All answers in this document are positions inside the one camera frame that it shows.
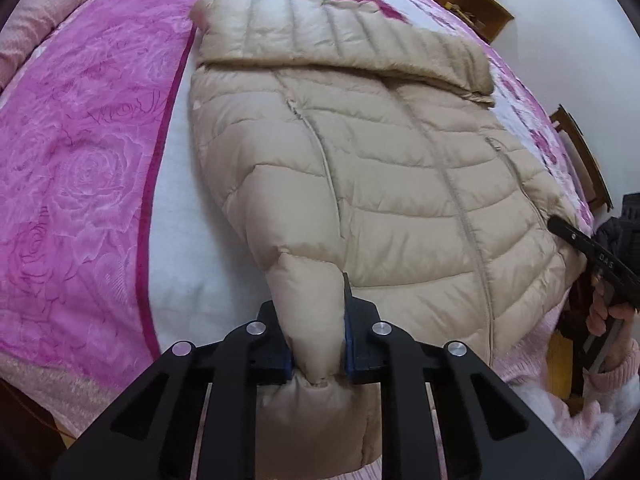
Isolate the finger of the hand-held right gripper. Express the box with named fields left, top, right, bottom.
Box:
left=547, top=216, right=598, bottom=257

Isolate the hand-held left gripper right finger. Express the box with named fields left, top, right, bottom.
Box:
left=341, top=272, right=586, bottom=480

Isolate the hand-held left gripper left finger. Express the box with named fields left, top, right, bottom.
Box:
left=52, top=300, right=296, bottom=480

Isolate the beige puffer jacket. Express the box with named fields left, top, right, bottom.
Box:
left=187, top=0, right=596, bottom=480

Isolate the person's right forearm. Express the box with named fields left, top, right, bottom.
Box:
left=582, top=345, right=640, bottom=413

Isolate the person's right hand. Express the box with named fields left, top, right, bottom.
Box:
left=586, top=284, right=637, bottom=337

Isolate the wooden chair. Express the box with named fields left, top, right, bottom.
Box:
left=550, top=104, right=615, bottom=213

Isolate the small yellowish shelf clutter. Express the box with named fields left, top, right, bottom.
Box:
left=450, top=2, right=483, bottom=24

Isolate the wooden cabinet unit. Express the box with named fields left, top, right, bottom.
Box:
left=385, top=0, right=516, bottom=43

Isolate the pink floral blanket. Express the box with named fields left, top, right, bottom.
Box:
left=0, top=0, right=596, bottom=441

